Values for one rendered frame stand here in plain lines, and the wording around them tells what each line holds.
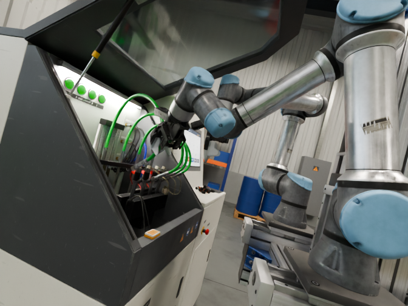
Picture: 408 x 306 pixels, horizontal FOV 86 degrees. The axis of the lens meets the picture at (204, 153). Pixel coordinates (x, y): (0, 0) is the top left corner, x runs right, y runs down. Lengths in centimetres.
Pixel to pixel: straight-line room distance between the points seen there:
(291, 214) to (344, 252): 48
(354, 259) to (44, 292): 82
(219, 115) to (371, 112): 31
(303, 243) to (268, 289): 56
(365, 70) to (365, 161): 17
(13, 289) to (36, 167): 37
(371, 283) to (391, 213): 22
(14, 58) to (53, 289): 75
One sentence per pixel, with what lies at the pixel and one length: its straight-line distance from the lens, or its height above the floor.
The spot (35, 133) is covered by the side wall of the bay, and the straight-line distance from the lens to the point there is 87.
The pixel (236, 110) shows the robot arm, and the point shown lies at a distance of 68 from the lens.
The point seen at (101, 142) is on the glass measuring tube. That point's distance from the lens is 118.
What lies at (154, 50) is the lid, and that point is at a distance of 106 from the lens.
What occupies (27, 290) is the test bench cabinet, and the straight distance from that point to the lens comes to 92.
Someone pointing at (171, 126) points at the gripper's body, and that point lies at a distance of 71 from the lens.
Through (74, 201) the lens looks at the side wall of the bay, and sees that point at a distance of 74.
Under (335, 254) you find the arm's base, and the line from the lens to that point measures 64.
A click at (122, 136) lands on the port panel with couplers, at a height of 123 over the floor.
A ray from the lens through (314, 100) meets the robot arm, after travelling 110.
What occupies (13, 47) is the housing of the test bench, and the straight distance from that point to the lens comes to 106.
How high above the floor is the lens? 124
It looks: 1 degrees up
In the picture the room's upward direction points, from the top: 15 degrees clockwise
